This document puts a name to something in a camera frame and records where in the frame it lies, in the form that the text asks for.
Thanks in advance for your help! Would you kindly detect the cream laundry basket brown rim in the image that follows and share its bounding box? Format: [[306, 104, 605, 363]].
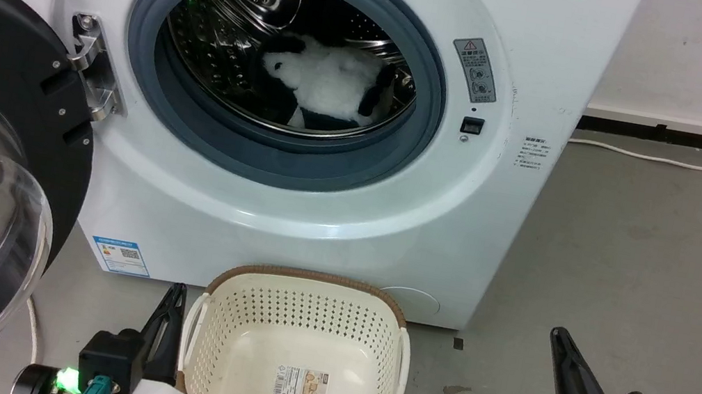
[[172, 253, 422, 394]]

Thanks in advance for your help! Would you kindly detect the white front-load washing machine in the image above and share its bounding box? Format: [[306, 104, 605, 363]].
[[0, 0, 645, 352]]

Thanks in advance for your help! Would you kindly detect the black and white plush toy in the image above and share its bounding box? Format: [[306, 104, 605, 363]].
[[252, 28, 404, 145]]

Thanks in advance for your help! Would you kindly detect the blue energy label sticker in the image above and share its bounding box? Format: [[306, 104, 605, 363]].
[[88, 235, 156, 279]]

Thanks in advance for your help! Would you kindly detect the paper label with barcode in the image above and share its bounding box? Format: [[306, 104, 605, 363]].
[[272, 363, 332, 394]]

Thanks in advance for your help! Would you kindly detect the metal washer door hinge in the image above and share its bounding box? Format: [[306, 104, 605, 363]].
[[57, 11, 141, 127]]

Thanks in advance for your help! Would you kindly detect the black baseboard strip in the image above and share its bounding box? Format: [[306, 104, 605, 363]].
[[576, 111, 702, 150]]

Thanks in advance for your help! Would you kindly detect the black door latch socket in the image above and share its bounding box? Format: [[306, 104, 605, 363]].
[[459, 116, 486, 138]]

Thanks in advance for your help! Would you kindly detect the grey warning sticker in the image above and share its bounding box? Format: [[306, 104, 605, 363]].
[[445, 34, 507, 107]]

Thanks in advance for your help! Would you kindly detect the teal left cable connector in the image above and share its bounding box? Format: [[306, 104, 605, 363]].
[[77, 372, 116, 394]]

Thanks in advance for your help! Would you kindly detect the thin white cord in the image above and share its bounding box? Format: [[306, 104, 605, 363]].
[[17, 296, 48, 365]]

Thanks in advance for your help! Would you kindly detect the white cable on floor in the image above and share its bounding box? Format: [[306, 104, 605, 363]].
[[566, 121, 702, 171]]

